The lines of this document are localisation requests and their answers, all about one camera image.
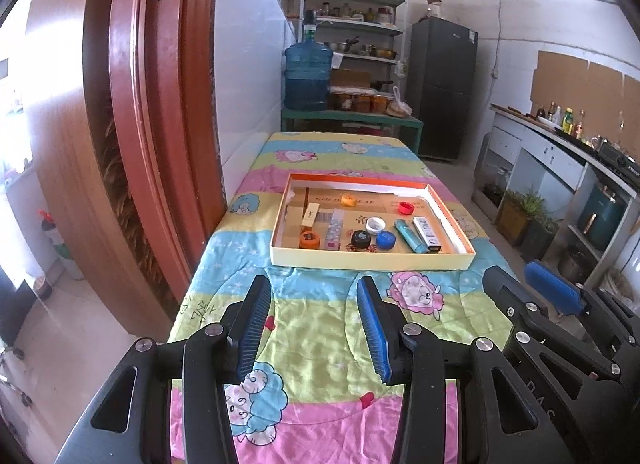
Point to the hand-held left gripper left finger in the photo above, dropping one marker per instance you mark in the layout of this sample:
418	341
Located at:
252	329

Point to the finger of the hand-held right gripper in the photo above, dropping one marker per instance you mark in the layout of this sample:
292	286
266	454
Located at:
552	286
505	289

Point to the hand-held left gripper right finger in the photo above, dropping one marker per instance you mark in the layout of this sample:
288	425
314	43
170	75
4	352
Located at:
372	329

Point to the shallow cardboard tray box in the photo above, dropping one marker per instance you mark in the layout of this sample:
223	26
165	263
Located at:
370	259

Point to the blue bottle cap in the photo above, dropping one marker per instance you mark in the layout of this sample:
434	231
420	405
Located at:
386	240

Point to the black bottle cap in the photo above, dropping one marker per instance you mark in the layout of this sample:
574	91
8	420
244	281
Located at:
360	238

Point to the white printed lighter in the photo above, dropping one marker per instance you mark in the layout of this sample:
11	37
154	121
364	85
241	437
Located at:
427	233

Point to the teal lighter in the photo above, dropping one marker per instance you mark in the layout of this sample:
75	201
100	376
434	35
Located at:
409	236

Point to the white bottle cap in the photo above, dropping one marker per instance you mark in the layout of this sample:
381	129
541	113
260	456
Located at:
375	225

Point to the orange tape roll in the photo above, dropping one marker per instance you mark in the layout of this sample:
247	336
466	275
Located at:
309	240

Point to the clear plastic packet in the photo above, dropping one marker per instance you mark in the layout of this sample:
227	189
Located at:
334	230

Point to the red bottle cap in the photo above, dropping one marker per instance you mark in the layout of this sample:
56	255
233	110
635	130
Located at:
404	207

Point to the small cream box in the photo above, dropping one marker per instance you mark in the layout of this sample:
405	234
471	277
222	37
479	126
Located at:
310	215

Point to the orange bottle cap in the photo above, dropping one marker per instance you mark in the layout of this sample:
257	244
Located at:
348	200

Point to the metal cooking pot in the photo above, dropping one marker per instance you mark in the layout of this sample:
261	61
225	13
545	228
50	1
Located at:
572	264

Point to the potted plant dark pot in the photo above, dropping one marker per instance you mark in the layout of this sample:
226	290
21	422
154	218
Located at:
540	241

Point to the printed blanket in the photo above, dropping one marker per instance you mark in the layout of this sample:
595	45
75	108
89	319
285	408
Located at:
320	344

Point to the potted green plants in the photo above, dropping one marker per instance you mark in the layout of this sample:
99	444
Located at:
515	219

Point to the teal kitchen appliance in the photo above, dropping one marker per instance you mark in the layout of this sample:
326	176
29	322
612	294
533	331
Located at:
602	216

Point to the white kitchen counter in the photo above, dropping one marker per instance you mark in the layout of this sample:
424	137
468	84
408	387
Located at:
540	148

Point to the gas stove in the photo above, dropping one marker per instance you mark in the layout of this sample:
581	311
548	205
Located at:
620	156

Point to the red sauce bottle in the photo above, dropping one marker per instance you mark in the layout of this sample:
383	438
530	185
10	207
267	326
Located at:
580	124

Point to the green and yellow bottle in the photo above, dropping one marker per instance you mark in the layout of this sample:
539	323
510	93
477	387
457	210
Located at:
568	121

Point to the white bottle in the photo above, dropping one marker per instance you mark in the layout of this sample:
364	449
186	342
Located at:
557	116

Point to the dark sauce bottle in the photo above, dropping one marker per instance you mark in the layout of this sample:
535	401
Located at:
541	111

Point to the wooden cutting board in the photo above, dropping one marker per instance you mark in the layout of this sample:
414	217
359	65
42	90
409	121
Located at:
512	111

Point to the dark refrigerator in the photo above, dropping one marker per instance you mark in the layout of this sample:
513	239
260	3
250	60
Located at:
444	88

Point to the white jug with red top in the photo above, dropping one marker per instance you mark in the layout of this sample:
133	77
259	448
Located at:
60	244

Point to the plastic bag of food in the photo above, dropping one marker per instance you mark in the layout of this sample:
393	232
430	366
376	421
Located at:
400	106

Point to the green table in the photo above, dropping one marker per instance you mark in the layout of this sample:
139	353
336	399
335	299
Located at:
350	117

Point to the small brown bin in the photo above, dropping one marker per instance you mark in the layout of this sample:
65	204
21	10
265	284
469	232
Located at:
42	290

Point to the orange food jar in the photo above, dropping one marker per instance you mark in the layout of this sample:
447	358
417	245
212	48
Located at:
341	101
361	102
380	103

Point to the black pan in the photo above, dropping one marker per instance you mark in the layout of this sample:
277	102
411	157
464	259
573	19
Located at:
381	84

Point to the brown cardboard box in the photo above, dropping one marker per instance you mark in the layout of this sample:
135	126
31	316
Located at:
350	77

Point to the blue water jug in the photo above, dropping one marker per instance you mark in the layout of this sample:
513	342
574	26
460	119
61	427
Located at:
307	78

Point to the metal bowl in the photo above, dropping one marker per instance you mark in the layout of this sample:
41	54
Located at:
385	52

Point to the brown wooden door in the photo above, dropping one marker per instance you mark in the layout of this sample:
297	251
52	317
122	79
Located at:
70	118

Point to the metal pot with ladle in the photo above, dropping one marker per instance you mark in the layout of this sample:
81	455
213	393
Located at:
345	47

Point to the white shelf rack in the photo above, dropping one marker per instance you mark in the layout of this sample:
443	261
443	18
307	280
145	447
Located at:
352	26

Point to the water jug pump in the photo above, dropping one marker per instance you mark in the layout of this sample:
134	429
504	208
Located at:
310	26

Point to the cardboard wall sheets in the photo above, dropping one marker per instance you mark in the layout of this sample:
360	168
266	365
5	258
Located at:
580	83

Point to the red wooden door frame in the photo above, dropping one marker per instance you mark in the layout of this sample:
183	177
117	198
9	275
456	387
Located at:
165	118

